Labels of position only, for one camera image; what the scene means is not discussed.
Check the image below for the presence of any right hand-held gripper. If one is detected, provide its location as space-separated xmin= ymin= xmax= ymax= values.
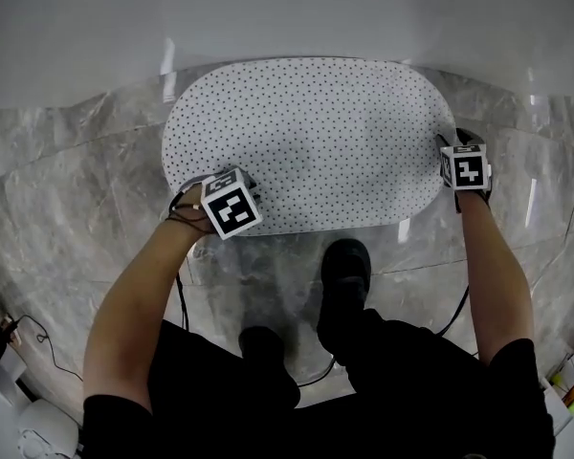
xmin=434 ymin=128 xmax=493 ymax=213

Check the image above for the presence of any person's black clothing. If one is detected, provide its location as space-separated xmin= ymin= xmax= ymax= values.
xmin=80 ymin=308 xmax=556 ymax=459

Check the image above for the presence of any white perforated bath mat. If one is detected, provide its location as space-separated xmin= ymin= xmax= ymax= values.
xmin=161 ymin=56 xmax=456 ymax=236

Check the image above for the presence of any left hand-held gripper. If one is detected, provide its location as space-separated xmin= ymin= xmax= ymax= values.
xmin=177 ymin=166 xmax=263 ymax=241

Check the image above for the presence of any right hand-held gripper cable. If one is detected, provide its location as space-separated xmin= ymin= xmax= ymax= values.
xmin=433 ymin=284 xmax=471 ymax=339

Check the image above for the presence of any hand-held gripper cable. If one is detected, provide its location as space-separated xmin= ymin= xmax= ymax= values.
xmin=433 ymin=284 xmax=471 ymax=339
xmin=173 ymin=270 xmax=191 ymax=333

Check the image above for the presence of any white rectangular bathtub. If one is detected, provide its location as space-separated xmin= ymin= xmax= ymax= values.
xmin=0 ymin=0 xmax=574 ymax=114

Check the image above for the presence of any black charger with thin cable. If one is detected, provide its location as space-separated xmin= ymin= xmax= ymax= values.
xmin=16 ymin=313 xmax=85 ymax=383

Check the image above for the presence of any left hand-held gripper cable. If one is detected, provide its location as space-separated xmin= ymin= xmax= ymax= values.
xmin=173 ymin=270 xmax=191 ymax=333

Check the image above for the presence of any person's black shoe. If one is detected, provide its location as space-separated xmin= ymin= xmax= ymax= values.
xmin=238 ymin=325 xmax=286 ymax=358
xmin=317 ymin=238 xmax=372 ymax=353

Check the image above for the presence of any person's right black shoe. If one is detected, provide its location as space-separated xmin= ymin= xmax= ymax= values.
xmin=317 ymin=238 xmax=372 ymax=353

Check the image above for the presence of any person's left black shoe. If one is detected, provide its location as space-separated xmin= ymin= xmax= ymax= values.
xmin=238 ymin=325 xmax=286 ymax=358

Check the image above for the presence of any dark cord bracelet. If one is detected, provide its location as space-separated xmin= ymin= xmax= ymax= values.
xmin=164 ymin=197 xmax=214 ymax=233

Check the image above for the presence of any person's left forearm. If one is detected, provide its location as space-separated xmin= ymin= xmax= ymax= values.
xmin=82 ymin=186 xmax=216 ymax=415

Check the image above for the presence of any person's right forearm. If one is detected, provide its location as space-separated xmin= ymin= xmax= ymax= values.
xmin=456 ymin=188 xmax=537 ymax=367

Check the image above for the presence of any white rounded fixture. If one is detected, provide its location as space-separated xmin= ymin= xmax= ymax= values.
xmin=16 ymin=398 xmax=81 ymax=459

